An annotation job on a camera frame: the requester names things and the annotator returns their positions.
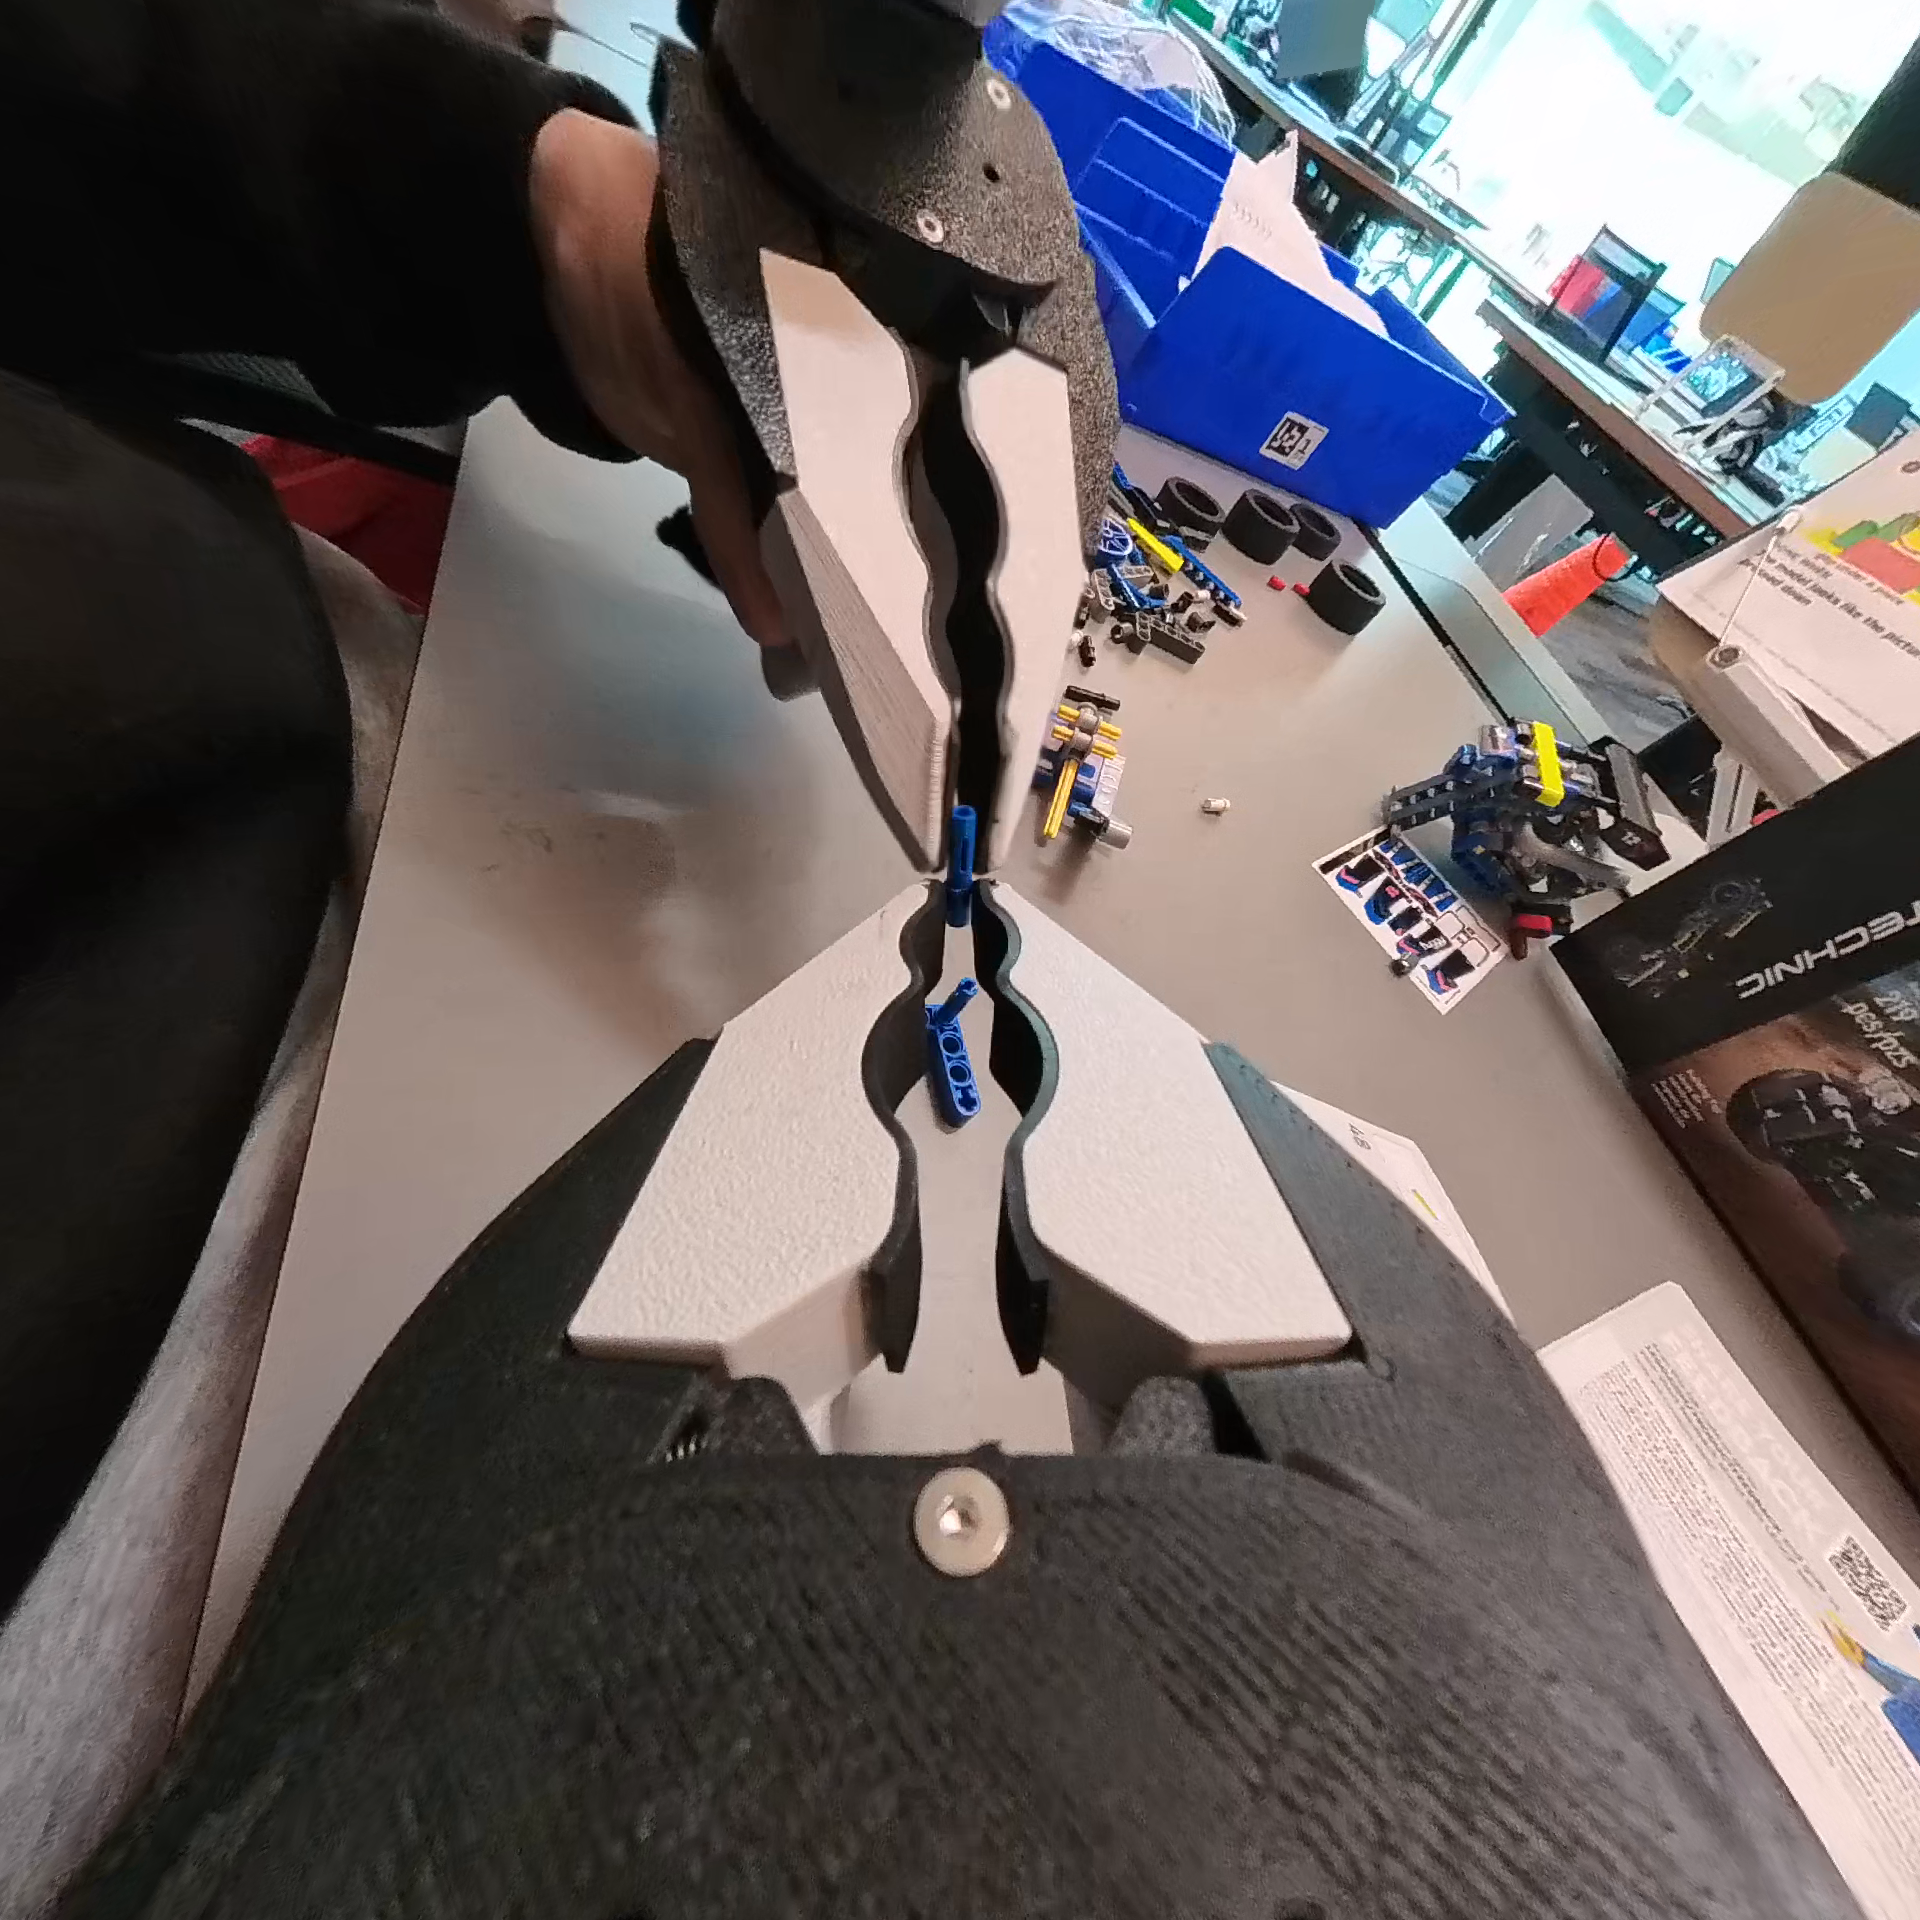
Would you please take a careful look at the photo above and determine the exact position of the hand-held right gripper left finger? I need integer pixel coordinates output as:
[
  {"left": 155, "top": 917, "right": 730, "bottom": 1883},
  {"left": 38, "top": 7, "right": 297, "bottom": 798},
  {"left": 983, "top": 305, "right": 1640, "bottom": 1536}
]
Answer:
[{"left": 567, "top": 879, "right": 950, "bottom": 1443}]

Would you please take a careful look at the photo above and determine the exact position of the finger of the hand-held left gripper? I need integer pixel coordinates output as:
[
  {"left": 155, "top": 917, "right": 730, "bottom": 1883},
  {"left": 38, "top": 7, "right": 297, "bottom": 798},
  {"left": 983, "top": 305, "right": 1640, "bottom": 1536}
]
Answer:
[
  {"left": 754, "top": 247, "right": 969, "bottom": 875},
  {"left": 913, "top": 347, "right": 1095, "bottom": 875}
]

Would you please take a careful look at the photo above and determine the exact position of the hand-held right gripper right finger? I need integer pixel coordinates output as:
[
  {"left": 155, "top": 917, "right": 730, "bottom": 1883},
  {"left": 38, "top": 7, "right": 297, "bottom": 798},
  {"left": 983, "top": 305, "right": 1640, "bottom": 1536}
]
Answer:
[{"left": 970, "top": 879, "right": 1361, "bottom": 1443}]

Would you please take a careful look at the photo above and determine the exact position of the pile of lego pieces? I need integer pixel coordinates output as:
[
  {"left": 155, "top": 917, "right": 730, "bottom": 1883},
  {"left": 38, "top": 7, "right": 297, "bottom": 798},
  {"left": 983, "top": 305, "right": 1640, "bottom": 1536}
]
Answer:
[{"left": 1066, "top": 463, "right": 1250, "bottom": 671}]

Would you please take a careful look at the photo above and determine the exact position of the blue lego beam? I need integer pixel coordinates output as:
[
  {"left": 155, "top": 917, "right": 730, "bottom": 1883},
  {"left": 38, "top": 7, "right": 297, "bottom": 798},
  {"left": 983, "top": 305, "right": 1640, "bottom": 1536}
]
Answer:
[{"left": 921, "top": 976, "right": 985, "bottom": 1130}]

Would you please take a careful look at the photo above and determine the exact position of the blue yellow lego assembly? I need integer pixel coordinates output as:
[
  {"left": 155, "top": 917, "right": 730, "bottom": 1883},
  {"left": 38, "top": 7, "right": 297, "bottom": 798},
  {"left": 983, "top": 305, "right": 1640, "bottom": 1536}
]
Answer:
[{"left": 1032, "top": 680, "right": 1135, "bottom": 850}]

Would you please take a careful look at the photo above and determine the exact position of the person's left forearm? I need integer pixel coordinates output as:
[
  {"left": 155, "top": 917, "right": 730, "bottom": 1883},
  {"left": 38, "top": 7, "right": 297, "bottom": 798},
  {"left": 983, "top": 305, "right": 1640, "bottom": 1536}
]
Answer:
[{"left": 0, "top": 0, "right": 648, "bottom": 458}]

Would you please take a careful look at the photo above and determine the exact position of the lego sticker sheet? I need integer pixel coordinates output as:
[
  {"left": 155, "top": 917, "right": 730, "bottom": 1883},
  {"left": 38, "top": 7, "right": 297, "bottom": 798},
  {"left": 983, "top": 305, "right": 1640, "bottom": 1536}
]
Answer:
[{"left": 1311, "top": 829, "right": 1510, "bottom": 1016}]

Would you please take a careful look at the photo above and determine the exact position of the partly built lego vehicle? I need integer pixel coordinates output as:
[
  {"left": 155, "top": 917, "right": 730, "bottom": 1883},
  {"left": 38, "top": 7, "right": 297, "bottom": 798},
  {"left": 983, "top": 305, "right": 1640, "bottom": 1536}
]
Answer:
[{"left": 1379, "top": 719, "right": 1670, "bottom": 962}]

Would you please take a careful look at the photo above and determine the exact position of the lego set box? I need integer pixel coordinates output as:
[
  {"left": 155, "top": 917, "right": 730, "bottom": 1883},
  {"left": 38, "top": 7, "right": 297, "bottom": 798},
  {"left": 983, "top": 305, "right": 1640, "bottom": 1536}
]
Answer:
[{"left": 1550, "top": 736, "right": 1920, "bottom": 1502}]

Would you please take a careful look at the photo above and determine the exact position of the person's left hand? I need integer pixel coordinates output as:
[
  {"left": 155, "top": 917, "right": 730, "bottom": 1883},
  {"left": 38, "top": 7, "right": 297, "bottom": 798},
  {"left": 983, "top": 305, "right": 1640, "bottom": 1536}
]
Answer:
[{"left": 533, "top": 111, "right": 823, "bottom": 701}]

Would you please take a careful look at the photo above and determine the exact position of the blue storage bin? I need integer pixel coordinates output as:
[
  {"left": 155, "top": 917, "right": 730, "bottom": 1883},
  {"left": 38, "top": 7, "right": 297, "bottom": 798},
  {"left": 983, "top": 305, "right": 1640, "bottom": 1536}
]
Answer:
[
  {"left": 1066, "top": 115, "right": 1250, "bottom": 337},
  {"left": 983, "top": 11, "right": 1238, "bottom": 174},
  {"left": 1117, "top": 245, "right": 1513, "bottom": 530}
]

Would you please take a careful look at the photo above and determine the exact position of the clear plastic bag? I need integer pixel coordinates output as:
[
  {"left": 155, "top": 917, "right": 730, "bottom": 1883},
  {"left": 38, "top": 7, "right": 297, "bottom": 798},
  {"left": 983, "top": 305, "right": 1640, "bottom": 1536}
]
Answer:
[{"left": 1034, "top": 0, "right": 1225, "bottom": 121}]

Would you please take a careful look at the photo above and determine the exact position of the white paper sheet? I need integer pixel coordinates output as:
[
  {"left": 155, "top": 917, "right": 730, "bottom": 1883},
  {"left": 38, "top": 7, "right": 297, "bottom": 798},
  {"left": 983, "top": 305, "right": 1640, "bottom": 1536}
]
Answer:
[{"left": 1191, "top": 131, "right": 1391, "bottom": 339}]

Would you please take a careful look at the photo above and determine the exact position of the background work table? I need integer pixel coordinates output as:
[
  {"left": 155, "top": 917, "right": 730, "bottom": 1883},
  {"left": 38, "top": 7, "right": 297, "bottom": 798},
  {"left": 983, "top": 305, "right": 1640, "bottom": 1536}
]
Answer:
[
  {"left": 1477, "top": 293, "right": 1787, "bottom": 587},
  {"left": 1170, "top": 0, "right": 1501, "bottom": 302}
]

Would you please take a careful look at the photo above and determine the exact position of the grey metal ledge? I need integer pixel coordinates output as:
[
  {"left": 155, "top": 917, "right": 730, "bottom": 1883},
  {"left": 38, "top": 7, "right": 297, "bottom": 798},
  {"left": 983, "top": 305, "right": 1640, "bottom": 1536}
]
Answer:
[{"left": 1370, "top": 503, "right": 1616, "bottom": 751}]

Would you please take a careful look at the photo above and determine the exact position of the red plastic object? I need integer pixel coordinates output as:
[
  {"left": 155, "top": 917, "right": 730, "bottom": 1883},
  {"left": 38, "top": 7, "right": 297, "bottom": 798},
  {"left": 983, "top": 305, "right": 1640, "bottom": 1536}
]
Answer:
[{"left": 238, "top": 432, "right": 455, "bottom": 608}]

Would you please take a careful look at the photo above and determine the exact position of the orange traffic cone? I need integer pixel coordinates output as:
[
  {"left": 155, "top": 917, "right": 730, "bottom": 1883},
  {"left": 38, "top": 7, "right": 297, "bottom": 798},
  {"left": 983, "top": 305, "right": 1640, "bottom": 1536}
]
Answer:
[{"left": 1503, "top": 534, "right": 1631, "bottom": 632}]

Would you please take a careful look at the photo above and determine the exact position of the white text leaflet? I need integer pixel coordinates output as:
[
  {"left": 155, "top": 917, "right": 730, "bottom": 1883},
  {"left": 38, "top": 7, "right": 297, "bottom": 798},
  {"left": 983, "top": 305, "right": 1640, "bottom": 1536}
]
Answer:
[{"left": 1535, "top": 1281, "right": 1920, "bottom": 1920}]

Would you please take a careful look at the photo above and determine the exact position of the printed white cardboard sheet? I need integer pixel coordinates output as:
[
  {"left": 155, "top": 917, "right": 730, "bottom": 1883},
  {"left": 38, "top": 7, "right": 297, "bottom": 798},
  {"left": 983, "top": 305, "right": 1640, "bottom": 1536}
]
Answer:
[{"left": 1649, "top": 434, "right": 1920, "bottom": 761}]

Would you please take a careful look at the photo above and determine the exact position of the brown cardboard panel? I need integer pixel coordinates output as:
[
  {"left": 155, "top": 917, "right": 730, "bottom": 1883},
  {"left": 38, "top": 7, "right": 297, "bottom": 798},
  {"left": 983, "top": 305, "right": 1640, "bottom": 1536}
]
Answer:
[{"left": 1698, "top": 168, "right": 1920, "bottom": 406}]

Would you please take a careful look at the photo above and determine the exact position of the black panel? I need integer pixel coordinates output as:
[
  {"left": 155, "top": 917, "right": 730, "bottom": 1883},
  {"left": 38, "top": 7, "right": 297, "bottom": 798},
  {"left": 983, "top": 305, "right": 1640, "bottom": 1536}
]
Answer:
[{"left": 1825, "top": 0, "right": 1920, "bottom": 232}]

